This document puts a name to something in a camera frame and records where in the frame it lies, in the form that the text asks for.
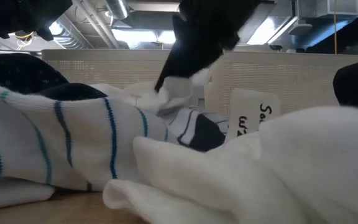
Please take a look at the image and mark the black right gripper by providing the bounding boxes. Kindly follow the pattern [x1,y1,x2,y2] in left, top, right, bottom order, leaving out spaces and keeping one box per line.
[154,0,262,93]

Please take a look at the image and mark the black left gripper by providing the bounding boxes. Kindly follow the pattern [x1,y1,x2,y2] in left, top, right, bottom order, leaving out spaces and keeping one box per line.
[0,0,73,41]

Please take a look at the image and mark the white ankle sock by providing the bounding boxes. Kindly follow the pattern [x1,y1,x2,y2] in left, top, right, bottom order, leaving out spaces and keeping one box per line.
[116,67,213,116]

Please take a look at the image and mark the white sock teal blue stripes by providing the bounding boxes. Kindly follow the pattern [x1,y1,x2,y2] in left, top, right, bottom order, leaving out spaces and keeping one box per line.
[0,77,170,192]
[158,105,229,153]

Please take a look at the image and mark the dark navy dotted garment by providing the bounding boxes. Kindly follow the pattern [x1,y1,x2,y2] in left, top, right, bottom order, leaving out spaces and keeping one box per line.
[0,52,108,101]

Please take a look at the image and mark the large white garment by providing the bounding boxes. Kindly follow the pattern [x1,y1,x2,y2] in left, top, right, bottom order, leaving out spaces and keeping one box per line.
[102,105,358,224]

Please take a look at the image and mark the plain white sock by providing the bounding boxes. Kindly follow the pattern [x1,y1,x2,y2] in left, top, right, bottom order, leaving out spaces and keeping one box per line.
[0,177,55,212]

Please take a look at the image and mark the bright ceiling light panel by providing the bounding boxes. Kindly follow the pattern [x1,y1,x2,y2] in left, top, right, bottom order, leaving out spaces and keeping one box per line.
[112,28,177,45]

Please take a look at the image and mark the white handwritten paper label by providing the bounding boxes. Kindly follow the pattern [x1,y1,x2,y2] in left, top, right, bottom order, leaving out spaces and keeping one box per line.
[225,88,281,144]

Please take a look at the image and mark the silver round air duct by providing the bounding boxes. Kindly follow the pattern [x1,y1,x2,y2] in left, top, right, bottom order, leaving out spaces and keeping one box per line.
[104,0,131,20]

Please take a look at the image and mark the yellow hanging cord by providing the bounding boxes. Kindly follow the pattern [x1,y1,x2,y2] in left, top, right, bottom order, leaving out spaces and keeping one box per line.
[333,0,337,54]

